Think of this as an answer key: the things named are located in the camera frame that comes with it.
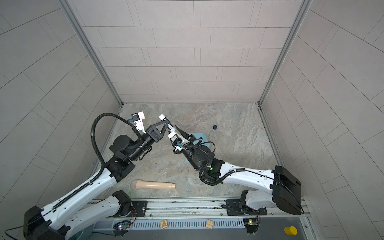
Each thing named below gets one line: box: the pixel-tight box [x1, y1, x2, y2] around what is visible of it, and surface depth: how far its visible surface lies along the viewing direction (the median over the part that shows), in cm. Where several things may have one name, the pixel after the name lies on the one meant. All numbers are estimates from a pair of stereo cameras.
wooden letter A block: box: [160, 219, 168, 230], surface depth 68 cm
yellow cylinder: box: [284, 226, 298, 236], surface depth 63 cm
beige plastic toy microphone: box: [131, 179, 176, 190], surface depth 78 cm
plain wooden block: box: [206, 219, 214, 229], surface depth 68 cm
